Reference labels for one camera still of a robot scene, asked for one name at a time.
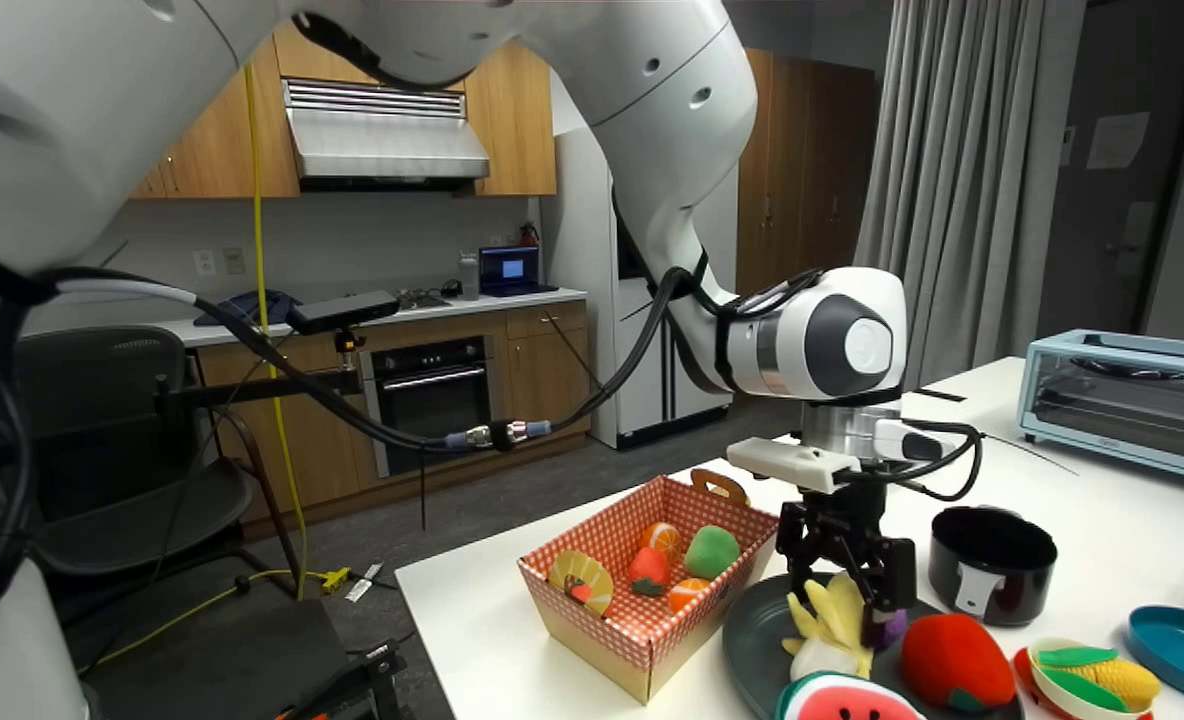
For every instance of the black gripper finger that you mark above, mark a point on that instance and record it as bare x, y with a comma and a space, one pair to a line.
889, 574
801, 547

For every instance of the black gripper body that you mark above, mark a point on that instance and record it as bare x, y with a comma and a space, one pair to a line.
839, 513

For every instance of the yellow banana plush toy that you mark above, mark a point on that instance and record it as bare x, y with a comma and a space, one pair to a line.
833, 624

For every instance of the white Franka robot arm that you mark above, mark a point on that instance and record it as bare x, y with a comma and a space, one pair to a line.
592, 67

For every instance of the purple eggplant plush toy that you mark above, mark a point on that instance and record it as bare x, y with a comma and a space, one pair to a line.
895, 630

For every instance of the green round plush toy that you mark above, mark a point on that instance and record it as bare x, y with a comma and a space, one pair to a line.
712, 553

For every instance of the black toy pot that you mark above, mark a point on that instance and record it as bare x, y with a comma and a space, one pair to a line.
994, 574

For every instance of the red tomato plush toy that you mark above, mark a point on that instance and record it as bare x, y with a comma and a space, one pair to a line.
958, 661

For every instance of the small orange plush toy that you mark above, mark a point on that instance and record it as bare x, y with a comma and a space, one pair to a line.
687, 593

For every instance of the watermelon slice plush toy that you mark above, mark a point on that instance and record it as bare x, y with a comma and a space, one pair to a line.
846, 702

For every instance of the orange red plush toy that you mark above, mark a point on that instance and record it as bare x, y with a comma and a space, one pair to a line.
654, 563

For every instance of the orange checkered cardboard box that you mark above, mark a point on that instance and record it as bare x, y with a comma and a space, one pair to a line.
617, 642

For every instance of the yellow brown slice plush toy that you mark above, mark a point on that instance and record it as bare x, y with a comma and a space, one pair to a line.
581, 581

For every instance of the dark grey plate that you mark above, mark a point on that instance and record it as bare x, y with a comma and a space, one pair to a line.
753, 645

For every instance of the black tape strip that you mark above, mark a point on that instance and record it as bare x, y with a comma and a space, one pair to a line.
940, 393

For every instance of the white double door fridge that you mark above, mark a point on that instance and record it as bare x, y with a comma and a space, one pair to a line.
617, 384

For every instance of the light blue toaster oven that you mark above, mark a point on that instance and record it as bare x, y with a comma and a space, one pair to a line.
1125, 405

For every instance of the wooden base cabinets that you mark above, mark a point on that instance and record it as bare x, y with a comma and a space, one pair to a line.
546, 362

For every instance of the grey curtain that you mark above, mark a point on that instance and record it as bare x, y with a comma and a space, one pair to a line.
964, 202

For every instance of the black built-in oven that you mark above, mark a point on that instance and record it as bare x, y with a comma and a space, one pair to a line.
434, 384

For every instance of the blue countertop appliance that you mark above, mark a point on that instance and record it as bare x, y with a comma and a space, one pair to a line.
508, 268

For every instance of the white plug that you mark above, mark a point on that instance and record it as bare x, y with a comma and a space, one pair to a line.
362, 581

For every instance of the white paper sign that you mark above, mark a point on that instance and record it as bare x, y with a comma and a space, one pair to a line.
1119, 140

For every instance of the black metal cart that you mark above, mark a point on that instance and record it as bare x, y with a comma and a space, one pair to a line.
234, 661

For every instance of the silver range hood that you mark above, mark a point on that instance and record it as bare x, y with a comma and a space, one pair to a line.
387, 140

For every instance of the dark blue cloth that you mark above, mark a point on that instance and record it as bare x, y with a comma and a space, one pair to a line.
247, 311

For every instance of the black office chair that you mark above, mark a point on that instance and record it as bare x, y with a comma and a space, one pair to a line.
96, 384

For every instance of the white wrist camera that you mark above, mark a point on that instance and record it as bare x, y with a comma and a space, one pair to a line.
793, 466

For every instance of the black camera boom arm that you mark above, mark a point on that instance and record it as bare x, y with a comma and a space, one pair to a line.
258, 390

